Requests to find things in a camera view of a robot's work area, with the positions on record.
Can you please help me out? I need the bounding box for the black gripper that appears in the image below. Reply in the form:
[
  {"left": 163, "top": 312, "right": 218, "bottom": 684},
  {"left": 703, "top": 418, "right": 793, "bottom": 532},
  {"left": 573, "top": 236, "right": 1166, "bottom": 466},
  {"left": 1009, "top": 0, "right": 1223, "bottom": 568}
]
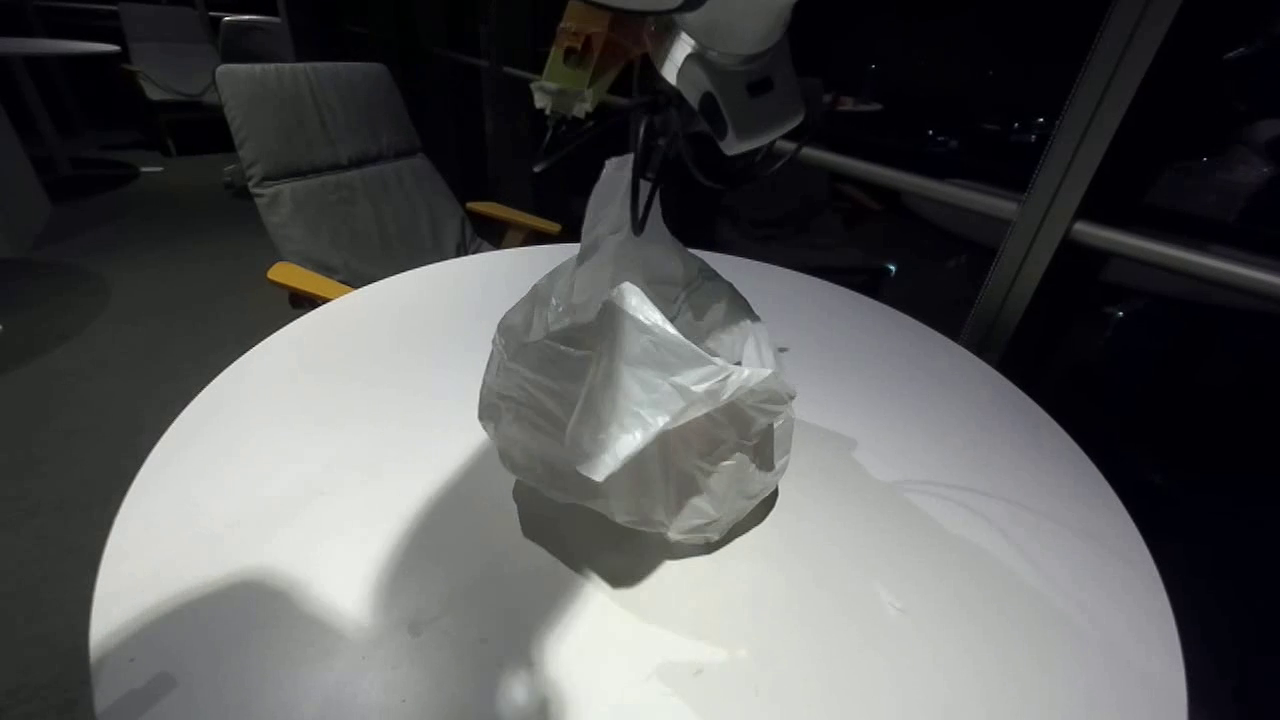
[{"left": 622, "top": 101, "right": 716, "bottom": 234}]

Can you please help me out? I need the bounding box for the translucent white plastic bag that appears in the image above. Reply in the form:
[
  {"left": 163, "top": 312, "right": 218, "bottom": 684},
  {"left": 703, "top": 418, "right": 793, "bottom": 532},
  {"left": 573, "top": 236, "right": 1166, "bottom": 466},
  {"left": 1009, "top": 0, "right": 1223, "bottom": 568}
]
[{"left": 475, "top": 152, "right": 800, "bottom": 550}]

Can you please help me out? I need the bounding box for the grey chair with yellow armrests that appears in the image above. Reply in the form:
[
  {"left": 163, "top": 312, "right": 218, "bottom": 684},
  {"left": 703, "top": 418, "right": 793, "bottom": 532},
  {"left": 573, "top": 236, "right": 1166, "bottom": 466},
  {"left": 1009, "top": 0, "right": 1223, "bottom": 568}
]
[{"left": 211, "top": 57, "right": 565, "bottom": 312}]

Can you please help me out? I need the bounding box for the grey chair in background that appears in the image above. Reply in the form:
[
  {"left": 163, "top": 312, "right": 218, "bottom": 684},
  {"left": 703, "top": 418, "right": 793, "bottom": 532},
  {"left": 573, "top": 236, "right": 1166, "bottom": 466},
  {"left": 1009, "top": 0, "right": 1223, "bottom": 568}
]
[{"left": 117, "top": 0, "right": 291, "bottom": 106}]

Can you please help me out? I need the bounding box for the dark round side table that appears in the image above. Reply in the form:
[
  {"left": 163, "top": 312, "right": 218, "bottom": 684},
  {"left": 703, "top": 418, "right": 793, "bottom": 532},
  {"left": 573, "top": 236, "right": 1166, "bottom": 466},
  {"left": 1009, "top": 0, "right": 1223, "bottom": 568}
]
[{"left": 0, "top": 31, "right": 124, "bottom": 65}]

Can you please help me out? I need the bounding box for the yellow-green wrist camera mount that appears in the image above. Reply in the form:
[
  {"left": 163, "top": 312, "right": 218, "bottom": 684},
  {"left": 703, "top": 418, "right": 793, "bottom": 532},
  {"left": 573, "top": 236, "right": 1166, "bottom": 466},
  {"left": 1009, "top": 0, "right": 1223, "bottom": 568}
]
[{"left": 530, "top": 0, "right": 647, "bottom": 124}]

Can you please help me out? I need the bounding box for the grey horizontal window rail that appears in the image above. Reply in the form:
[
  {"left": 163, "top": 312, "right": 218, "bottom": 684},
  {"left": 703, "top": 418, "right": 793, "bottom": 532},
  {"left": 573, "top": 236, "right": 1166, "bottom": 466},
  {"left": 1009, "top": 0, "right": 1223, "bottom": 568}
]
[{"left": 783, "top": 135, "right": 1280, "bottom": 302}]

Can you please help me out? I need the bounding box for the grey vertical window post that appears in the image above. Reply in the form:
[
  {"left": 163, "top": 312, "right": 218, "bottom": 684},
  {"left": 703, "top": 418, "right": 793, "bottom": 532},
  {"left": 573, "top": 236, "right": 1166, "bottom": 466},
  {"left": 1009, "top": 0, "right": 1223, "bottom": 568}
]
[{"left": 956, "top": 0, "right": 1184, "bottom": 360}]

